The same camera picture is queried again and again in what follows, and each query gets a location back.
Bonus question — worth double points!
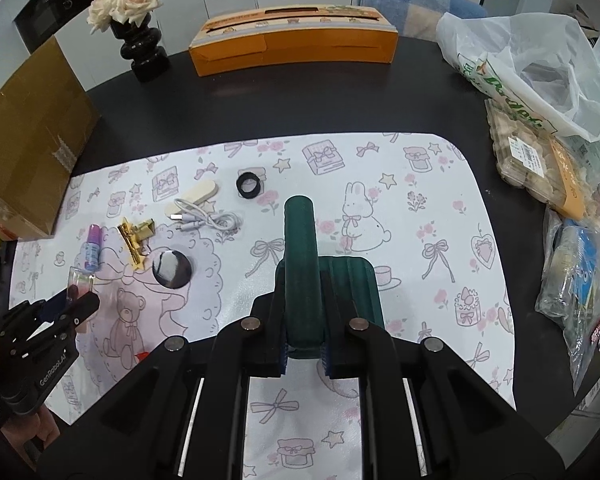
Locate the black flower vase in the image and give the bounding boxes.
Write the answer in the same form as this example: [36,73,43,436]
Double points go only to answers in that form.
[110,13,171,84]

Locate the blue checkered towel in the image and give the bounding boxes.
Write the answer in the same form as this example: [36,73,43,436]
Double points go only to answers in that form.
[351,0,488,42]

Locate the clear acrylic chair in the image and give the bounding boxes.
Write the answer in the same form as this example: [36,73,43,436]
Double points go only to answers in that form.
[154,0,259,55]

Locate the green toy chair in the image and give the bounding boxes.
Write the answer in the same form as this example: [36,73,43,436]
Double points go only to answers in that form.
[275,195,384,360]

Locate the purple cap small bottle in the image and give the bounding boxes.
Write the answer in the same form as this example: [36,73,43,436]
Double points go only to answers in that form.
[82,224,102,273]

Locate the pink patterned table mat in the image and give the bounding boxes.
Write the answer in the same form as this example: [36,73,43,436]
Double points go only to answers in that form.
[12,133,518,479]

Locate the packaged biscuits tray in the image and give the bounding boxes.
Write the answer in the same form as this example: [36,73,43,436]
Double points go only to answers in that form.
[484,99,585,221]

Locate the brown cardboard box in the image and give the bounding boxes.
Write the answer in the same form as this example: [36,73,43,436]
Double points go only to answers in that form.
[0,38,99,240]

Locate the black hair tie ring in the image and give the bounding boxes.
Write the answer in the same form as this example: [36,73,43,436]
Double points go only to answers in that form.
[236,171,263,201]

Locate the round black compact mirror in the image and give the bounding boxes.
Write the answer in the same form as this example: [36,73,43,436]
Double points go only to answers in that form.
[151,249,193,289]

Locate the clear pink perfume bottle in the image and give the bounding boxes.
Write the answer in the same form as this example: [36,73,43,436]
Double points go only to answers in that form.
[67,266,98,334]

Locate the person left hand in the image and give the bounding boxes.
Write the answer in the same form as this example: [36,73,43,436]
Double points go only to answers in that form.
[1,404,60,469]

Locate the orange long carton box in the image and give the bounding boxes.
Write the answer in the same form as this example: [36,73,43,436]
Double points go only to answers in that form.
[188,4,399,77]

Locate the white usb cable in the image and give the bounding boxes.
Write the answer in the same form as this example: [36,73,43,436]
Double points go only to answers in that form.
[173,196,245,235]

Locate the clear snack packet bag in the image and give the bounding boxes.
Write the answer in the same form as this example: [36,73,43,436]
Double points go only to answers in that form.
[535,208,600,391]

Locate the white plastic shopping bag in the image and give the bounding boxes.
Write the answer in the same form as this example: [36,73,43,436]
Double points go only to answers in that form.
[436,13,600,143]

